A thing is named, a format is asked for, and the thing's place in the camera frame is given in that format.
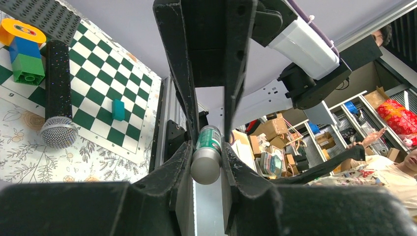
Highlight teal block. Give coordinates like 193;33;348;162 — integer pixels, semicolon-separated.
112;99;125;121

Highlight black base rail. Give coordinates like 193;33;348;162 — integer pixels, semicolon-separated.
149;77;188;172

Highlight black microphone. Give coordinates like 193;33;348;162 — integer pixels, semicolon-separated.
40;40;78;149

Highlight cluttered storage shelves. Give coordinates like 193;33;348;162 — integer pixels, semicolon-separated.
244;84;411;176

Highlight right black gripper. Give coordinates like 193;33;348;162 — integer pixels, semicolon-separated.
153;0;298;145

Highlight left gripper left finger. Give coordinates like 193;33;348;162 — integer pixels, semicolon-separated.
0;142;193;236

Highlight seated person in background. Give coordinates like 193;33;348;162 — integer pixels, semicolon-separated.
273;127;417;222

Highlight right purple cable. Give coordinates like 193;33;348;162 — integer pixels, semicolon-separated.
286;0;340;58

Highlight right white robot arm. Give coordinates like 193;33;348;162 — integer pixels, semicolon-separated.
152;0;381;142

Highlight small green white bottle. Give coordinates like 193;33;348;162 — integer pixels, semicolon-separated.
190;125;222;185

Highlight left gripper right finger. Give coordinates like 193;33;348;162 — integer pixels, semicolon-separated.
222;142;417;236

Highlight green white chessboard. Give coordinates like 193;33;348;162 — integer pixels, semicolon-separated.
0;19;162;165

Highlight floral table mat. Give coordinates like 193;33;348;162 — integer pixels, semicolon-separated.
0;9;157;185

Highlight lego toy on chessboard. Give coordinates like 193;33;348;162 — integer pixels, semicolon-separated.
0;18;46;86

